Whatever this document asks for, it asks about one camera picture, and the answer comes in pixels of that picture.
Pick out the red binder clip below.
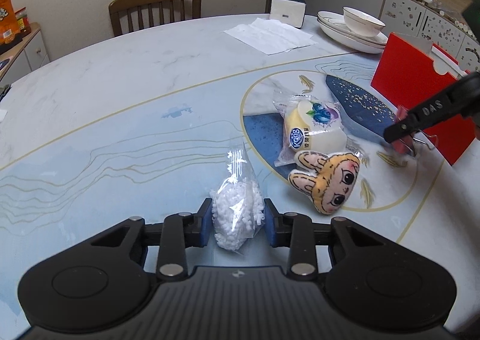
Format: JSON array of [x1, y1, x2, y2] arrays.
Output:
[[391, 105, 440, 157]]

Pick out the clear bag white beads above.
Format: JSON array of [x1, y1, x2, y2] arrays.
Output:
[[210, 143, 265, 252]]

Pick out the blueberry bread packet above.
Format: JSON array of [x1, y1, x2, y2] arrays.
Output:
[[273, 93, 347, 167]]

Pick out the red white cardboard box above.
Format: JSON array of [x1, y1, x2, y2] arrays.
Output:
[[371, 33, 474, 165]]

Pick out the bunny face plush toy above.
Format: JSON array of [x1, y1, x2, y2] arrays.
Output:
[[288, 150, 360, 215]]

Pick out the white porcelain bowl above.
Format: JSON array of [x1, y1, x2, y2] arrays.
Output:
[[343, 7, 386, 37]]

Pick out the stacked white plates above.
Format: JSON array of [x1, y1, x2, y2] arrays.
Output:
[[317, 11, 388, 54]]

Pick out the white tissue paper sheet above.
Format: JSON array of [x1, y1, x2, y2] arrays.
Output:
[[224, 18, 317, 56]]

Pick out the green white tissue box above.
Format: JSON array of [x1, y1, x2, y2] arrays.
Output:
[[269, 0, 306, 28]]

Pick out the low wooden side cabinet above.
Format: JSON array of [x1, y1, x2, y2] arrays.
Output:
[[0, 22, 50, 87]]

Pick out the dark wooden chair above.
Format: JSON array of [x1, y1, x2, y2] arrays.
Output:
[[108, 0, 202, 36]]

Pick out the orange chip bag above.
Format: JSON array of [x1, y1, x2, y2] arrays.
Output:
[[0, 0, 21, 45]]

